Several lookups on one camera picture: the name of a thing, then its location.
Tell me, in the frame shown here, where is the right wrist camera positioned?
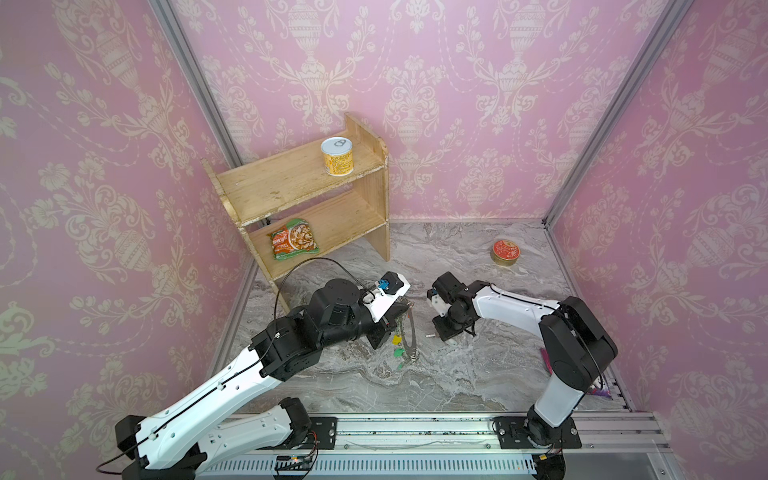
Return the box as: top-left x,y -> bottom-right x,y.
427,288 -> 450,317

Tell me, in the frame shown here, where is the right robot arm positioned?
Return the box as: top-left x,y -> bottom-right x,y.
427,272 -> 619,448

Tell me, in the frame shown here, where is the yellow tin can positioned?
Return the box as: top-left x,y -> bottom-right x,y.
320,137 -> 354,177

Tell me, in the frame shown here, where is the purple candy bag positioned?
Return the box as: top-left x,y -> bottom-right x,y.
540,348 -> 612,398

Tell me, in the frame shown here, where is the red round tin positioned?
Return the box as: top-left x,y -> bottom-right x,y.
490,239 -> 521,266

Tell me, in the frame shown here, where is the orange green snack packet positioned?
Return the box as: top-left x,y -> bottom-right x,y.
268,218 -> 319,261

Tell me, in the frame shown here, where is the wooden two-tier shelf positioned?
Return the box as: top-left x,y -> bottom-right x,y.
202,113 -> 391,292

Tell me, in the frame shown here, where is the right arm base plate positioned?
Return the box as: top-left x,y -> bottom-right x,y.
491,415 -> 582,450

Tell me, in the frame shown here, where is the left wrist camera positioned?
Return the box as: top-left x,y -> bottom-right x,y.
362,271 -> 411,324

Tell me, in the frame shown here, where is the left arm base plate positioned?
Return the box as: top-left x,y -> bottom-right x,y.
253,415 -> 338,451

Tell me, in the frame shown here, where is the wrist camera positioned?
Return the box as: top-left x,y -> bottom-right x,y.
427,288 -> 450,317
362,271 -> 411,324

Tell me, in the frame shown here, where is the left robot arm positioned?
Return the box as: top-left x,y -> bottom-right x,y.
115,272 -> 410,479

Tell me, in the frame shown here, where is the aluminium front rail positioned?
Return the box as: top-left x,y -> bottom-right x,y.
195,411 -> 685,479

